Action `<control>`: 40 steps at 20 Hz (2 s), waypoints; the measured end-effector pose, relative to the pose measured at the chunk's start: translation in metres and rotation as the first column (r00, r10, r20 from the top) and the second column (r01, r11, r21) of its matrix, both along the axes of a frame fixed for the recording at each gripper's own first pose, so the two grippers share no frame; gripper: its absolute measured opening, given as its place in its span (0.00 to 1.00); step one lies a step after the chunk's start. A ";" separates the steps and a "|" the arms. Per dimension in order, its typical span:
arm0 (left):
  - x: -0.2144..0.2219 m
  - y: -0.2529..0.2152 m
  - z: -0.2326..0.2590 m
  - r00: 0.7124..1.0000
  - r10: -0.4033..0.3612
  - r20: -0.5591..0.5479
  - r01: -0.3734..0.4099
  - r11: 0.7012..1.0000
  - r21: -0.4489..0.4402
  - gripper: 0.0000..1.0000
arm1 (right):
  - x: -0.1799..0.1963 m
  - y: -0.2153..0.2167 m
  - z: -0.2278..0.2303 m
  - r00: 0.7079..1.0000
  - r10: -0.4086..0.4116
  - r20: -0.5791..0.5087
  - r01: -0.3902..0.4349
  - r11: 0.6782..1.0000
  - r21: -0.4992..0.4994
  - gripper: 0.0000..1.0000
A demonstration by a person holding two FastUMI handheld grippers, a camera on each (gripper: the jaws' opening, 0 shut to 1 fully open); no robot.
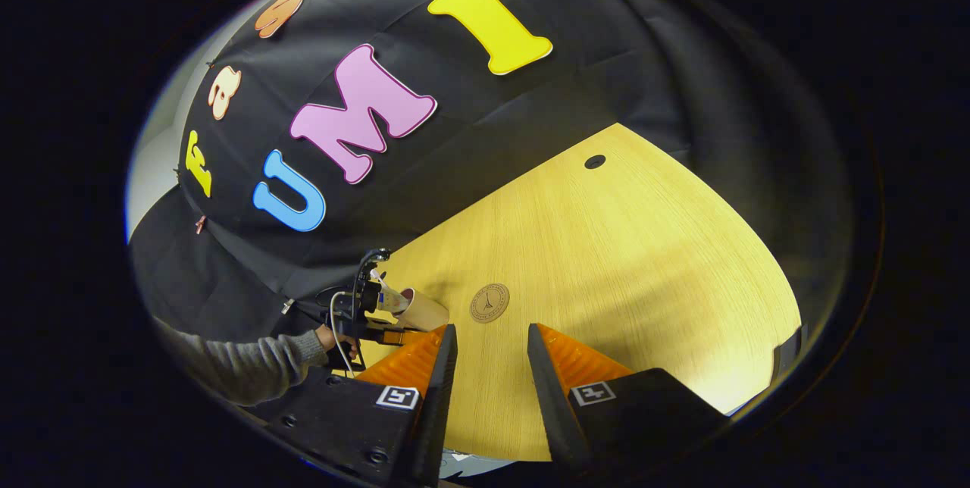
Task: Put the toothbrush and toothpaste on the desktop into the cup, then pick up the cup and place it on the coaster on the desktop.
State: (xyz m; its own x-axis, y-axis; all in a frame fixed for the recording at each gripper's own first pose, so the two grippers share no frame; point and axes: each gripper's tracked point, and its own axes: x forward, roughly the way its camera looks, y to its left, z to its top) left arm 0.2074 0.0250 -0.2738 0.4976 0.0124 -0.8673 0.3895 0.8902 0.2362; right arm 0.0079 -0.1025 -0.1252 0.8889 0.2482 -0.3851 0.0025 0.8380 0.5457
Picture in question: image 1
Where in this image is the wooden desktop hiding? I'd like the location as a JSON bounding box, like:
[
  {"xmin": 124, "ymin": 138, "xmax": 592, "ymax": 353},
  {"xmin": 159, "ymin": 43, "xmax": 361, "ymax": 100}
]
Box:
[{"xmin": 333, "ymin": 123, "xmax": 803, "ymax": 462}]

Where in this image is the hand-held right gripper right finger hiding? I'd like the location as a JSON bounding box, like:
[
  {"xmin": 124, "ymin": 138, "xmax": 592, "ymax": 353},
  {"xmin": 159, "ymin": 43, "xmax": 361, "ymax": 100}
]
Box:
[{"xmin": 527, "ymin": 323, "xmax": 732, "ymax": 474}]

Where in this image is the round brown coaster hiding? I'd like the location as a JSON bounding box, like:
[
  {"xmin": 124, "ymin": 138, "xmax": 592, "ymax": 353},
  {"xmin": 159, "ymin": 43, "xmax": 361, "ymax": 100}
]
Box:
[{"xmin": 470, "ymin": 283, "xmax": 511, "ymax": 324}]

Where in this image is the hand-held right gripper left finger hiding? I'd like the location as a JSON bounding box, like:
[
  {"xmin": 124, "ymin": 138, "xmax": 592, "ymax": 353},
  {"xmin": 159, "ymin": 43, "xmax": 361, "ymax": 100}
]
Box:
[{"xmin": 261, "ymin": 324, "xmax": 459, "ymax": 488}]

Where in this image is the beige cup with wooden handle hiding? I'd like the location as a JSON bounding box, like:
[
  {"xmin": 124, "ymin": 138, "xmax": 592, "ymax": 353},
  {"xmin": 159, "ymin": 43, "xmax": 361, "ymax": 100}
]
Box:
[{"xmin": 390, "ymin": 287, "xmax": 451, "ymax": 333}]

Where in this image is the white toothpaste tube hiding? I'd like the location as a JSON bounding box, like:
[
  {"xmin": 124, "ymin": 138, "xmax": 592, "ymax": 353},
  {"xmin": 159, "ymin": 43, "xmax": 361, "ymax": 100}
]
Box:
[{"xmin": 377, "ymin": 276, "xmax": 414, "ymax": 314}]

